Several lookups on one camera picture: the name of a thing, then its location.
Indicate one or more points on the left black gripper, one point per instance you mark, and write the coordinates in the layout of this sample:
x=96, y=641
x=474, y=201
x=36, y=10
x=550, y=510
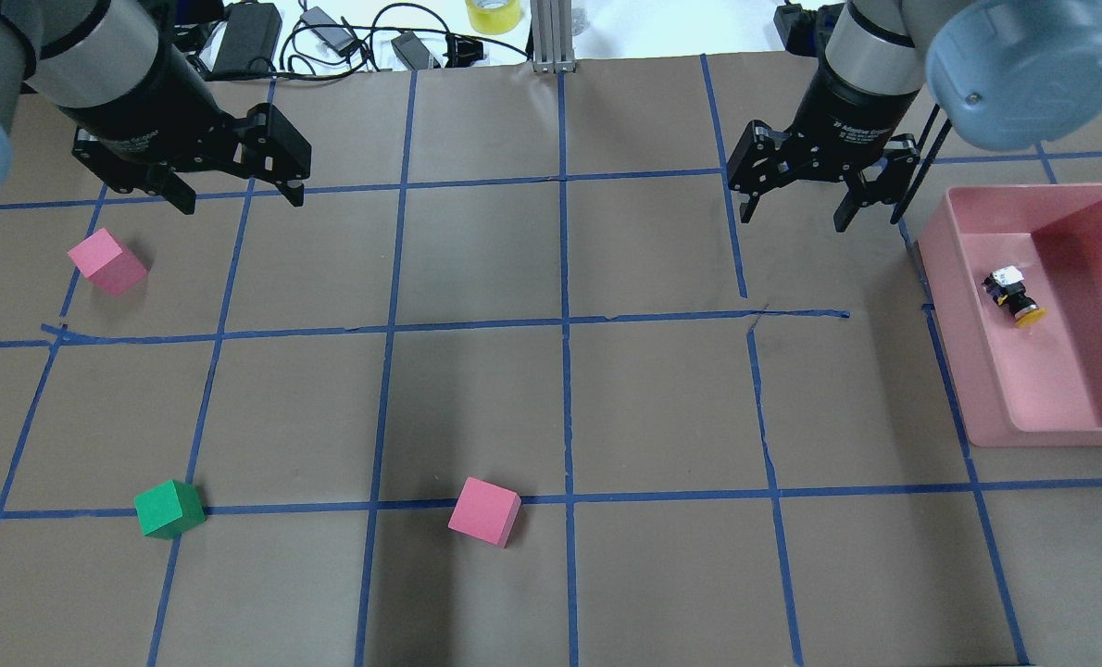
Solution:
x=144, y=104

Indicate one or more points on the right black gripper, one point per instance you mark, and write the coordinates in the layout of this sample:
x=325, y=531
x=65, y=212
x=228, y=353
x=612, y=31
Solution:
x=845, y=117

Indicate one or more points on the yellow push button switch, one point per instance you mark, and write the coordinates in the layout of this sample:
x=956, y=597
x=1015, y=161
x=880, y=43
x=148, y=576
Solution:
x=1007, y=289

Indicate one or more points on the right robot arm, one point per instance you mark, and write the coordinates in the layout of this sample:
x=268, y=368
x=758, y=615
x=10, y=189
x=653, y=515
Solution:
x=893, y=79

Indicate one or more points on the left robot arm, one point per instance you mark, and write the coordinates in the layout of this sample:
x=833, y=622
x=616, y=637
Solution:
x=74, y=53

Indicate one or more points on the pink cube far left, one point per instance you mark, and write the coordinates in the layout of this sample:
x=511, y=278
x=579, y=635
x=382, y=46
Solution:
x=109, y=264

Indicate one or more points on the pink cube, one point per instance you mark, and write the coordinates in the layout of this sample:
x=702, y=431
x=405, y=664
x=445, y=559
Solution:
x=109, y=264
x=485, y=511

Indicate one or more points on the black power adapter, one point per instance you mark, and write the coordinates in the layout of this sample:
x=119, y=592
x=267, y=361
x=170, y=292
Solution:
x=251, y=31

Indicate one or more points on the small grey adapter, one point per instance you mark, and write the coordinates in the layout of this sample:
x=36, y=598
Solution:
x=337, y=37

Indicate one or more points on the yellow tape roll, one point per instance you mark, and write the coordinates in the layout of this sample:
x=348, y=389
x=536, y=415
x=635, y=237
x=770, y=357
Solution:
x=494, y=17

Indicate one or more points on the green cube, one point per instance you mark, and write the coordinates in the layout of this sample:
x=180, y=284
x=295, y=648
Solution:
x=169, y=509

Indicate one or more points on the pink plastic bin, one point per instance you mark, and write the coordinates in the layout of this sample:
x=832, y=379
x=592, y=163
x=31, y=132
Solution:
x=1034, y=387

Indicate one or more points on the pink cube centre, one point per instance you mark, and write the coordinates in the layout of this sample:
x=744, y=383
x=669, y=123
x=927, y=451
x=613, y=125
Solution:
x=485, y=511

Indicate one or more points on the aluminium frame post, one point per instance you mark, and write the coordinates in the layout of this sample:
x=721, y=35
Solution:
x=552, y=39

